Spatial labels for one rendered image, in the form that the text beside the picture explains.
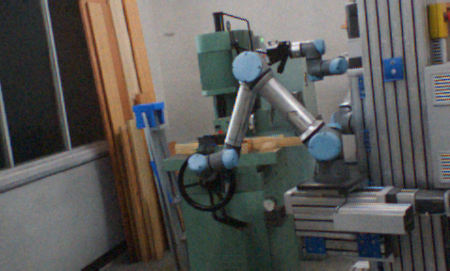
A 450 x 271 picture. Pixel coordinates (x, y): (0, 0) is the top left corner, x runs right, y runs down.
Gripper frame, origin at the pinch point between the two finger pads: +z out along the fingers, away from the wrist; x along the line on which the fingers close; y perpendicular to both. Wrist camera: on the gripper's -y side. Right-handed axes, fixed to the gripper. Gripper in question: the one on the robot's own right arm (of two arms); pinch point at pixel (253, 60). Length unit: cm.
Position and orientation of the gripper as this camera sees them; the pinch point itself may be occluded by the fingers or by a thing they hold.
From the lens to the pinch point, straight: 292.9
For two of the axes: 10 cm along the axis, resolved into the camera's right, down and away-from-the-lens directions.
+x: -1.8, 6.7, -7.2
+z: -9.4, 0.9, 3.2
